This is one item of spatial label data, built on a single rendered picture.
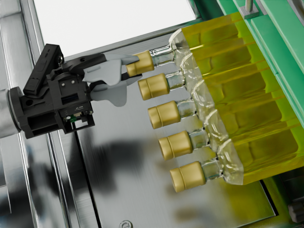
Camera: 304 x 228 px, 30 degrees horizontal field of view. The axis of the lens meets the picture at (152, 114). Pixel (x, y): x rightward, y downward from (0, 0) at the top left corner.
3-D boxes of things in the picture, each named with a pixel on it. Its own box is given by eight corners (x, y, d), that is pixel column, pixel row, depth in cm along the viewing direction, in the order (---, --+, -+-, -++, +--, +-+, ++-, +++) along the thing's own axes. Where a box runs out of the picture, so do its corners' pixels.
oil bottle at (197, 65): (294, 41, 97) (176, 77, 96) (298, 18, 93) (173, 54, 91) (309, 65, 94) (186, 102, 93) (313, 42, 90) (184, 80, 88)
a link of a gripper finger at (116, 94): (149, 106, 96) (95, 116, 94) (139, 80, 99) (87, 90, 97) (149, 94, 93) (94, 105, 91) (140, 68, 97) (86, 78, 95)
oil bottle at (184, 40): (281, 19, 101) (166, 53, 99) (283, -4, 96) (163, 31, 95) (294, 41, 98) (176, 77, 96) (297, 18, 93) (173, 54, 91)
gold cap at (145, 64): (149, 59, 98) (125, 66, 97) (147, 45, 95) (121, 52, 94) (155, 74, 95) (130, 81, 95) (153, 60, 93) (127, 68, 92)
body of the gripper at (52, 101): (99, 125, 93) (28, 146, 92) (88, 86, 98) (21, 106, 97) (90, 97, 87) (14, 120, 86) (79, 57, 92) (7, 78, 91)
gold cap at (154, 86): (163, 80, 94) (138, 87, 94) (162, 68, 91) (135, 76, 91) (170, 97, 92) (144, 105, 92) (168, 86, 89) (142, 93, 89)
